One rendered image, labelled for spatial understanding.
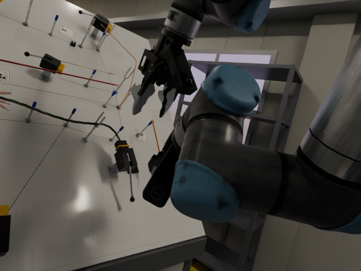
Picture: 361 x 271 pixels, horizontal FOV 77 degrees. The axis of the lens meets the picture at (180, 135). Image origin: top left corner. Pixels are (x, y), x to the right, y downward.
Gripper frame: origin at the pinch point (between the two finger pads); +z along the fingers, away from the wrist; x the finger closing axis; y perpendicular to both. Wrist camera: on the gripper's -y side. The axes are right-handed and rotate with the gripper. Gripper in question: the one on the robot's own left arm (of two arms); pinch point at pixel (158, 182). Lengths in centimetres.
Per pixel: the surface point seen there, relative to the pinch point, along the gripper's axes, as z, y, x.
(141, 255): 16.7, -13.8, -6.8
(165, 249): 19.3, -9.1, -13.1
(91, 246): 12.5, -17.7, 6.0
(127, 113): 20.1, 26.2, 20.3
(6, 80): 8, 7, 50
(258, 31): 55, 212, -26
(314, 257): 107, 55, -152
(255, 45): 63, 202, -30
